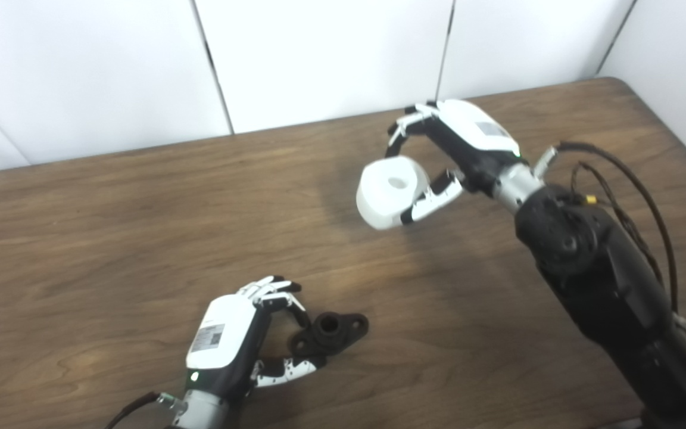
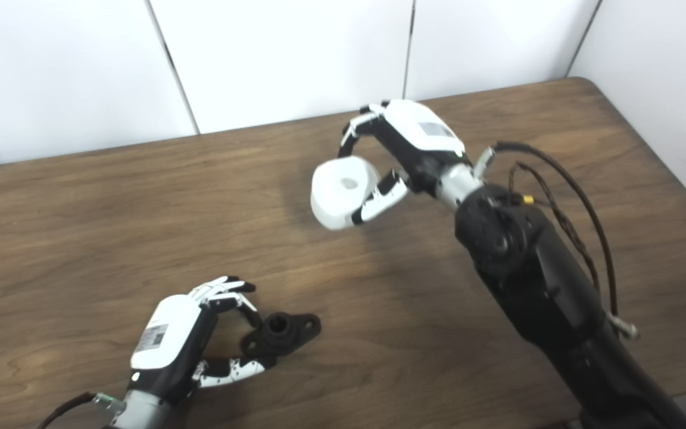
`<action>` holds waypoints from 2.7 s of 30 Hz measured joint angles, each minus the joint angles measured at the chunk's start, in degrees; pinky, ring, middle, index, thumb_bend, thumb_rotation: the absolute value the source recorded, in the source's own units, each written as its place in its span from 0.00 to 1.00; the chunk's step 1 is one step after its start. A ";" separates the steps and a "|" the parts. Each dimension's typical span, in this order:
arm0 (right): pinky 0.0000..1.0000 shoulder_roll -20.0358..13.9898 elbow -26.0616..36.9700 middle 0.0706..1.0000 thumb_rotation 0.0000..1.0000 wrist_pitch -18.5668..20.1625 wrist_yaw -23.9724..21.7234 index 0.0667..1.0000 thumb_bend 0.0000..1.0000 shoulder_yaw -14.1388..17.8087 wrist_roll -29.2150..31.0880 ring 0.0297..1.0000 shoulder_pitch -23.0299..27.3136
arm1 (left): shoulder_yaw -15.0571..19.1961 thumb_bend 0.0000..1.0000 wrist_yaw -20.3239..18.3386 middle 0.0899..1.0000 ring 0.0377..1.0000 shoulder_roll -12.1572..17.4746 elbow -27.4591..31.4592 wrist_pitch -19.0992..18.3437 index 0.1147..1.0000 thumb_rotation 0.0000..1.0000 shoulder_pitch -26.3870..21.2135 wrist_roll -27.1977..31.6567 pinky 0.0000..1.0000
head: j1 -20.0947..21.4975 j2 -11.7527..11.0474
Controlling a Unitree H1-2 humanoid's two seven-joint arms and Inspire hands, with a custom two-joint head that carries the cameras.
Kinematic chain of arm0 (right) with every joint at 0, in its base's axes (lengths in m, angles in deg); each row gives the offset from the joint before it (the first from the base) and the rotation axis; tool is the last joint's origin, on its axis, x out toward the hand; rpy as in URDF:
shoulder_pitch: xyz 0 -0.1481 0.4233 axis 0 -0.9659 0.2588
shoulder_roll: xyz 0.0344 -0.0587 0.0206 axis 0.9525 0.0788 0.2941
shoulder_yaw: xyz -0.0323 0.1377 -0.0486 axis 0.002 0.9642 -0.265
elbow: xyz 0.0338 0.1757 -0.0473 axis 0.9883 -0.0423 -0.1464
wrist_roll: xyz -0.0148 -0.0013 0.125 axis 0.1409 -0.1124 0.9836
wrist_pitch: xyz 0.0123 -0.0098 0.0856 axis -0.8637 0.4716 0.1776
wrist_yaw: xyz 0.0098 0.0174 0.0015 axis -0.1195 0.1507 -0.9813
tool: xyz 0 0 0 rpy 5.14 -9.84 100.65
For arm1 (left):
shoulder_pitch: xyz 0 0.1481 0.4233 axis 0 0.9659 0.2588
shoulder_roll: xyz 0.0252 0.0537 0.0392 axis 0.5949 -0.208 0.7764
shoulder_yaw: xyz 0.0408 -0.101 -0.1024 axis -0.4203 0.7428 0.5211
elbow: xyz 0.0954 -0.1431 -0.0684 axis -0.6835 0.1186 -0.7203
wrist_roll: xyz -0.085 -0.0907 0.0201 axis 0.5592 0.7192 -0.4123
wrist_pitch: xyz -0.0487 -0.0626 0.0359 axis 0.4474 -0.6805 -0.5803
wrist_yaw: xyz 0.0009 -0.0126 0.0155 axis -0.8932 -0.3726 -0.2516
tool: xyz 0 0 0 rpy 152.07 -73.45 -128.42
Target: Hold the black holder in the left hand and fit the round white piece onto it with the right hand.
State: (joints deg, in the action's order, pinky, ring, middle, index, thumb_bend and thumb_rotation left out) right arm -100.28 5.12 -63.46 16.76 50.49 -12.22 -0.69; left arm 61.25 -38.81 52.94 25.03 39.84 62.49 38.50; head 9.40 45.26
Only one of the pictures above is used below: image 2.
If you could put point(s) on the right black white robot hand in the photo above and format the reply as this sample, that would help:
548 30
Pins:
417 134

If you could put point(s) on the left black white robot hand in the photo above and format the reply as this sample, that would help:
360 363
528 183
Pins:
164 333

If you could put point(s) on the black plastic holder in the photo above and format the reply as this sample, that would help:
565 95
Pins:
286 336

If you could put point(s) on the round white plastic piece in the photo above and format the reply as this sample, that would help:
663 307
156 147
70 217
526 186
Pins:
334 202

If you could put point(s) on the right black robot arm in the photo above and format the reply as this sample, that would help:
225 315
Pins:
545 286

